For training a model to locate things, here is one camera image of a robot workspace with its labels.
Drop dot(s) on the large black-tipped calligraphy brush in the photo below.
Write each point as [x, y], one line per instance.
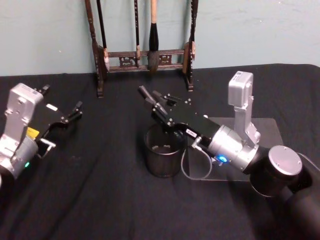
[154, 37]

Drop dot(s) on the black table cloth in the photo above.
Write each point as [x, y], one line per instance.
[105, 200]

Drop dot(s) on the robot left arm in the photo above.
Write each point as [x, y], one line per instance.
[17, 107]

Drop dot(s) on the dark wooden brush rack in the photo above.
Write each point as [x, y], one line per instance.
[98, 75]

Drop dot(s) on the black cylindrical brush pot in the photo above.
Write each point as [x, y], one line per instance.
[162, 162]

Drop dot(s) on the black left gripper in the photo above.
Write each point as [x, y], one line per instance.
[50, 117]

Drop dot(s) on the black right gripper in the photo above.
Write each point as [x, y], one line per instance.
[195, 122]

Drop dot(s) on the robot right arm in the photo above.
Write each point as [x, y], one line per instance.
[232, 147]

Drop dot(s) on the thin dark beaded calligraphy brush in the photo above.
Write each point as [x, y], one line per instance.
[137, 30]

